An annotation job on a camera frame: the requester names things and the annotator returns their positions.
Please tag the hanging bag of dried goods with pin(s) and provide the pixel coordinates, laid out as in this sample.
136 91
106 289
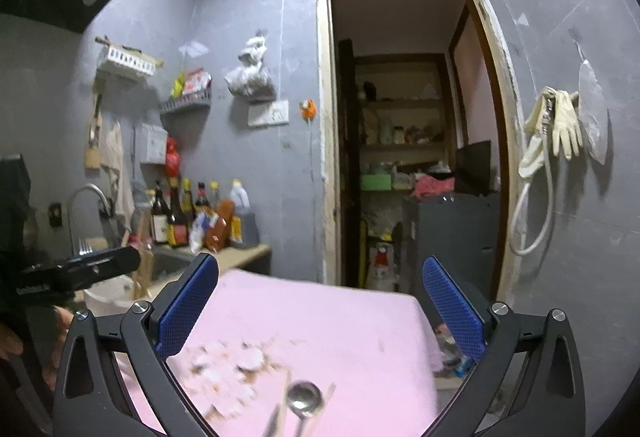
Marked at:
250 82

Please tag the clear bottle yellow cap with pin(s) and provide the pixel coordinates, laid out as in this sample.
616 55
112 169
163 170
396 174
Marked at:
215 194

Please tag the white wall socket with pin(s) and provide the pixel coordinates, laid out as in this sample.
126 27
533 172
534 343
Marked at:
280 113

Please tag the black wall outlet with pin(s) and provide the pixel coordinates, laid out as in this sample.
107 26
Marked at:
55 214

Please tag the steel faucet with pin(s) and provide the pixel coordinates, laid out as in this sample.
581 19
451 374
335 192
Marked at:
87 188

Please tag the dark bottle yellow label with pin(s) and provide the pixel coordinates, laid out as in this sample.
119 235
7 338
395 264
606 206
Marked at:
177 227

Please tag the hanging beige dish cloth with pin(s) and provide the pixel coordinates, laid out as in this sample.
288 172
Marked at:
112 147

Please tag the green yellow seasoning packet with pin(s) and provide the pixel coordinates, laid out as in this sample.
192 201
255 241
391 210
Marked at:
178 84

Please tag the steel sink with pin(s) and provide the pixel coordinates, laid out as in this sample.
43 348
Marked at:
170 262

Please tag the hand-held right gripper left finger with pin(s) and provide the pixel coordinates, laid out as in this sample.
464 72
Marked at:
187 307

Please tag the hanging wooden cutting board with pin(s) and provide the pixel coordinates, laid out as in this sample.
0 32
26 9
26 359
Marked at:
92 157

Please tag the pink floral tablecloth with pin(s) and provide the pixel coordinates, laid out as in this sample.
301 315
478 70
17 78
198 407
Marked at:
325 327

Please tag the wooden shelf unit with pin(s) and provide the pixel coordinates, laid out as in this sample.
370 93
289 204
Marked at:
400 103

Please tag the green box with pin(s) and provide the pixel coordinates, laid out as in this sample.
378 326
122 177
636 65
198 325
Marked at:
376 182

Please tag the orange wall hook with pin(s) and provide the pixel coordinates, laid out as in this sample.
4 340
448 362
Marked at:
308 109

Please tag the blue white plastic bag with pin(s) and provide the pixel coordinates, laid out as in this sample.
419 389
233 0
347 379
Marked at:
200 232

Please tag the red seasoning packet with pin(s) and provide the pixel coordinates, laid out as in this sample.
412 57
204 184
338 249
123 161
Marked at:
197 82

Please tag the cream rubber glove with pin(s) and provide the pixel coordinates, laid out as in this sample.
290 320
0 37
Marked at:
535 117
567 127

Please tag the white perforated wall box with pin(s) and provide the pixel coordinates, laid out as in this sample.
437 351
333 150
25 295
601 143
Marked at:
152 142

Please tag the dark bottle white label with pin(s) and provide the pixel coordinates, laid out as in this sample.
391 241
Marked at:
160 222

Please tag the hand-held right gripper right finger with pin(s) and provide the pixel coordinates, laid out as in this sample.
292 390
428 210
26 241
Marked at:
455 312

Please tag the metal fork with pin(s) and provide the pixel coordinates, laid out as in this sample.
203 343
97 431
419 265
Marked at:
85 247

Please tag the red plastic bag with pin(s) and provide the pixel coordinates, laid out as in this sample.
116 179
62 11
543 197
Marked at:
173 157

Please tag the white wall switch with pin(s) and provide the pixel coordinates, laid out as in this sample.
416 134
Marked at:
258 115

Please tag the plastic oil jug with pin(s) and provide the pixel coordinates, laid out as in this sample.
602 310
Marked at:
242 217

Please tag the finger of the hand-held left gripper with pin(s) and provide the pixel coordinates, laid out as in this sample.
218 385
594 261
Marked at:
100 264

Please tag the wooden door frame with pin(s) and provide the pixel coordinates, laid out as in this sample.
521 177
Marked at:
325 117

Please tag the orange snack bag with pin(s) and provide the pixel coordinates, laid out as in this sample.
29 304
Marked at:
222 222

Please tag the dark bottle red label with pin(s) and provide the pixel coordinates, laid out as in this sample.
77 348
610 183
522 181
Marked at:
201 199

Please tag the metal spoon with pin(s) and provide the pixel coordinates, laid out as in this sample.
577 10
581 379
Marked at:
304 399

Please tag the grey cabinet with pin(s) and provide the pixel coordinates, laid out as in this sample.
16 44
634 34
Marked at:
450 237

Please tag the person's left hand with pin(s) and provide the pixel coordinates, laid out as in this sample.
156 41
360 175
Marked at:
10 342

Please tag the black monitor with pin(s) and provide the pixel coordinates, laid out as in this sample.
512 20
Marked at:
475 167

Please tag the red white figure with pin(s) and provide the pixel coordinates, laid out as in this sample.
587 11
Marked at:
382 257

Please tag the white slotted wall basket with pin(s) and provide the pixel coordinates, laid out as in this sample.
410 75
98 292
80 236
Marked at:
125 59

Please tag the grey wall shelf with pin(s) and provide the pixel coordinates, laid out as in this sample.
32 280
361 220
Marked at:
185 104

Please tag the worn beige rag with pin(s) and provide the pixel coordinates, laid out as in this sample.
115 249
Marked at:
125 197

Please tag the red cloth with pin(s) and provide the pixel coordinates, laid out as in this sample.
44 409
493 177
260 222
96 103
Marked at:
432 187

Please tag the hanging clear plastic bag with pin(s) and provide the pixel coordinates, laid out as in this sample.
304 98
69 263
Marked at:
592 117

